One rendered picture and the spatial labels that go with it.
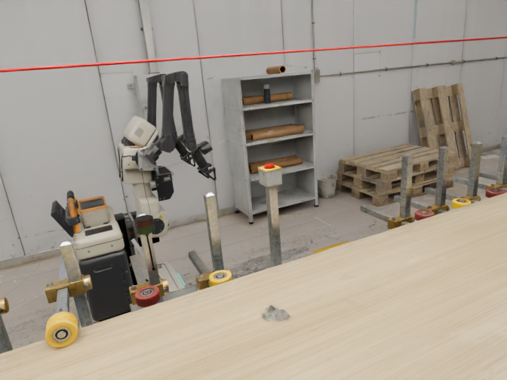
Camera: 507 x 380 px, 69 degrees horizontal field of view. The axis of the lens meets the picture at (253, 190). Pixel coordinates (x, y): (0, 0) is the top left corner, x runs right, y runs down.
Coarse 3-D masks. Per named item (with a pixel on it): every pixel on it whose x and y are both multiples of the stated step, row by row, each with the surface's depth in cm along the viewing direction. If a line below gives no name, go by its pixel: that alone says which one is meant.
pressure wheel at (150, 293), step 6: (144, 288) 126; (150, 288) 126; (156, 288) 126; (138, 294) 123; (144, 294) 123; (150, 294) 122; (156, 294) 122; (138, 300) 121; (144, 300) 120; (150, 300) 121; (156, 300) 123; (144, 306) 121
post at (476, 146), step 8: (472, 144) 196; (480, 144) 194; (472, 152) 197; (480, 152) 195; (472, 160) 198; (480, 160) 197; (472, 168) 198; (472, 176) 199; (472, 184) 200; (472, 192) 201
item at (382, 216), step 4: (364, 208) 204; (368, 208) 202; (372, 208) 202; (364, 212) 204; (368, 212) 201; (372, 212) 199; (376, 212) 196; (380, 212) 196; (376, 216) 196; (380, 216) 193; (384, 216) 191; (388, 216) 189; (392, 216) 189; (384, 220) 191; (404, 224) 179
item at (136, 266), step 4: (132, 256) 160; (136, 256) 160; (132, 260) 157; (136, 260) 157; (132, 264) 154; (136, 264) 153; (136, 268) 150; (140, 268) 149; (136, 272) 147; (140, 272) 146; (136, 276) 144; (140, 276) 144; (140, 280) 140; (144, 280) 140
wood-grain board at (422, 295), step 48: (384, 240) 147; (432, 240) 143; (480, 240) 140; (240, 288) 122; (288, 288) 120; (336, 288) 118; (384, 288) 116; (432, 288) 113; (480, 288) 111; (96, 336) 105; (144, 336) 103; (192, 336) 102; (240, 336) 100; (288, 336) 98; (336, 336) 97; (384, 336) 95; (432, 336) 94; (480, 336) 92
